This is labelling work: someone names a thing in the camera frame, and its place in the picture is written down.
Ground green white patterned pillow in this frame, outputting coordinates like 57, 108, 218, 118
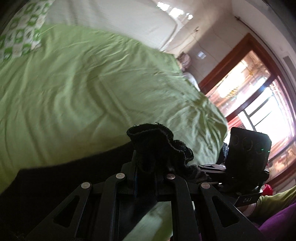
1, 1, 54, 62

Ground wooden framed window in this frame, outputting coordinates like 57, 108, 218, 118
199, 33, 295, 192

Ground black pants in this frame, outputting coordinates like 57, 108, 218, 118
1, 123, 207, 240

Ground light green bed sheet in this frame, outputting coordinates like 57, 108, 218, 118
0, 24, 228, 241

